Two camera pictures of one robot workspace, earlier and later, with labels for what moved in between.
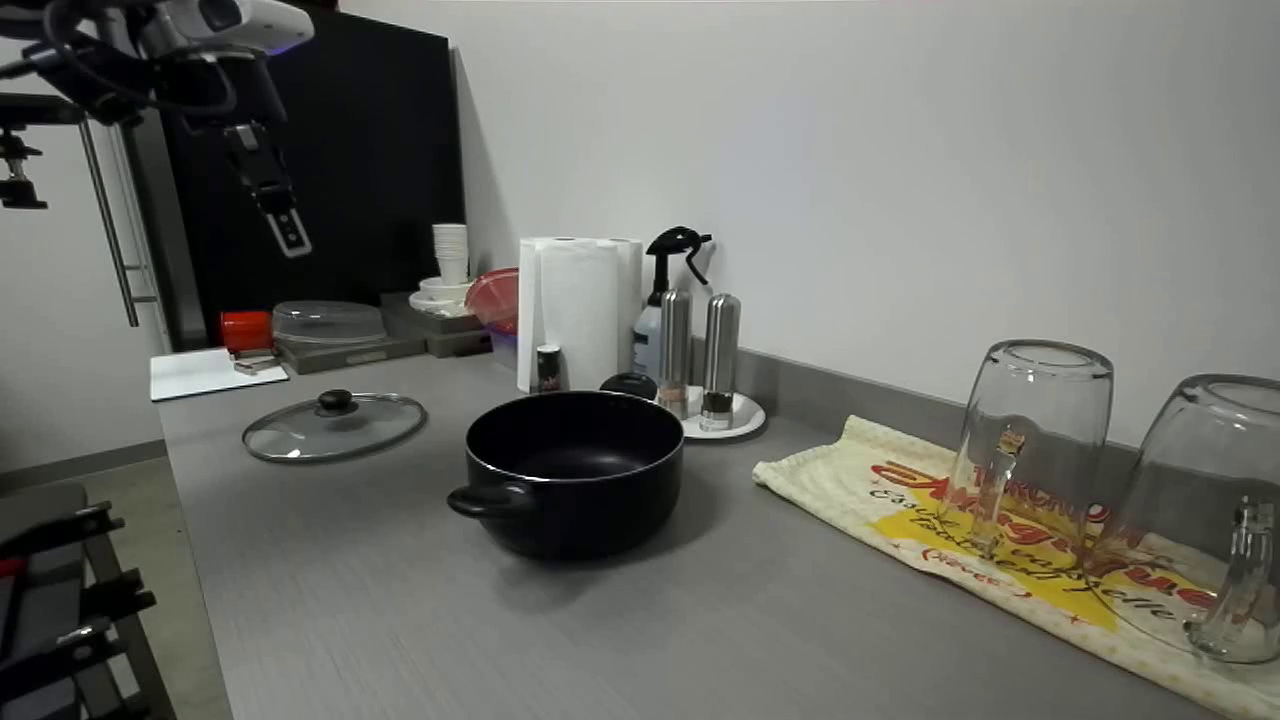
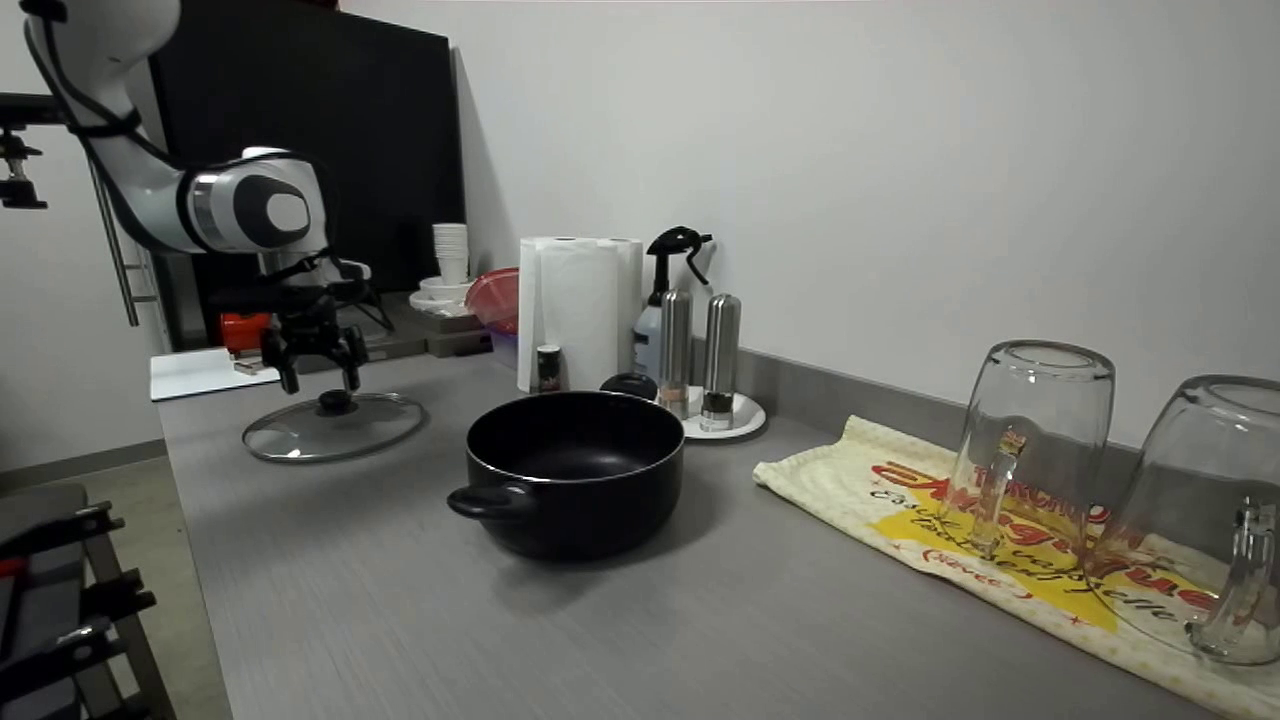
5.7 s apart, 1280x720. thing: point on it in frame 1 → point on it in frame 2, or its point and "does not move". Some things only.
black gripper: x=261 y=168 → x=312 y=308
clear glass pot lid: x=332 y=426 does not move
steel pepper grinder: x=720 y=354 does not move
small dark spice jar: x=551 y=370 does not move
